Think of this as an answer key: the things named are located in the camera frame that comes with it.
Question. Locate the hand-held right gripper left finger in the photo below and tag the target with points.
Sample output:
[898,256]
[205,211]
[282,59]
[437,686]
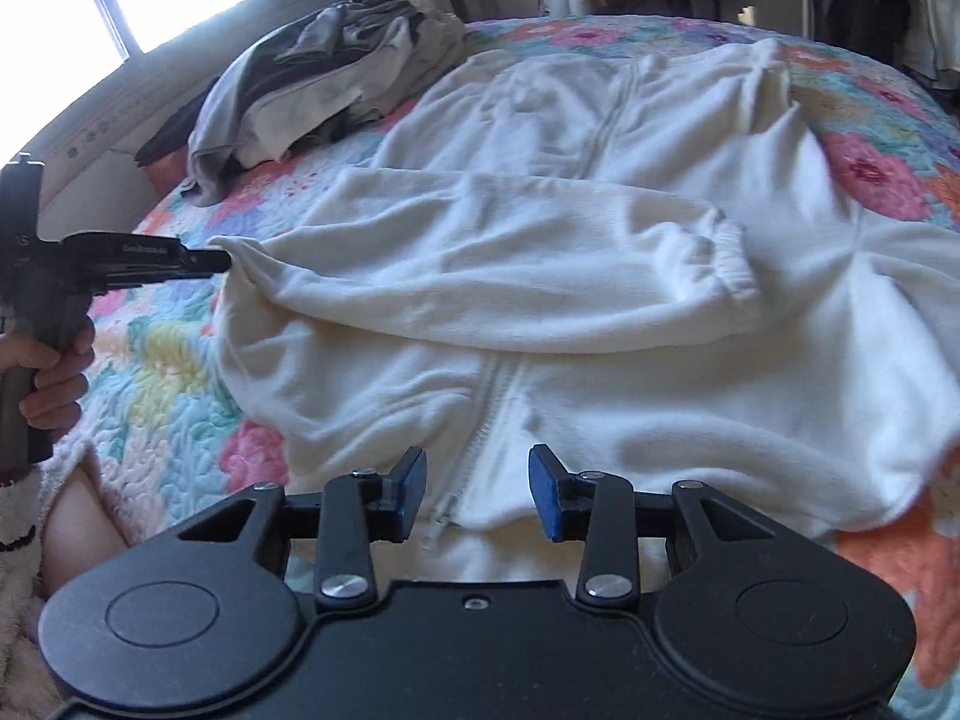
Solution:
[411,493]

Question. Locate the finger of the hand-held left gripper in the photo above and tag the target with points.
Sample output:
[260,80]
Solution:
[150,259]

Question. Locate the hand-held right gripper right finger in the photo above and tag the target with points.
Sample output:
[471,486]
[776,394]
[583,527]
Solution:
[545,495]

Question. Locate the white zip fleece hoodie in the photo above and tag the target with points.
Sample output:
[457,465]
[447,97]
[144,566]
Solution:
[570,292]

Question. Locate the pile of grey clothes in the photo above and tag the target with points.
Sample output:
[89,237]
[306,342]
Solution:
[315,82]

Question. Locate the person's left hand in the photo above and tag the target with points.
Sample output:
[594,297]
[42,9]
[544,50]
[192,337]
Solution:
[60,382]

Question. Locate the floral quilted bedspread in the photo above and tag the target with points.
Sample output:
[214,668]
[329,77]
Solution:
[165,367]

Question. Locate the white bed headboard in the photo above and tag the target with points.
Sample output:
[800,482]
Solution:
[97,135]

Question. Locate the person's leg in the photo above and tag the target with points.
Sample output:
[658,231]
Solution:
[82,532]

